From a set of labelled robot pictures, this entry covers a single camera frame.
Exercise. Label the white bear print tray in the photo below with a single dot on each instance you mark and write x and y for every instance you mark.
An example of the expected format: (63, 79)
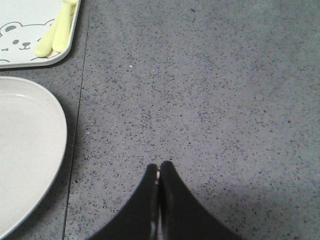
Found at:
(22, 25)

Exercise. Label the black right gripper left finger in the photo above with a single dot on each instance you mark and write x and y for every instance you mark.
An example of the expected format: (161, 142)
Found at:
(138, 219)

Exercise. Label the white round plate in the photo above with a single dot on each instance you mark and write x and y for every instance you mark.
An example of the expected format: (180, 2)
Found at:
(33, 138)

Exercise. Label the yellow plastic fork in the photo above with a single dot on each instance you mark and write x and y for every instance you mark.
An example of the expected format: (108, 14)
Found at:
(44, 47)

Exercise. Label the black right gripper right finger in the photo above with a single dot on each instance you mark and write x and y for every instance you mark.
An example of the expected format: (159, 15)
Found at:
(182, 216)

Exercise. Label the yellow plastic knife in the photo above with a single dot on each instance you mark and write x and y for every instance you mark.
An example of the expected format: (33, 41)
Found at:
(62, 33)

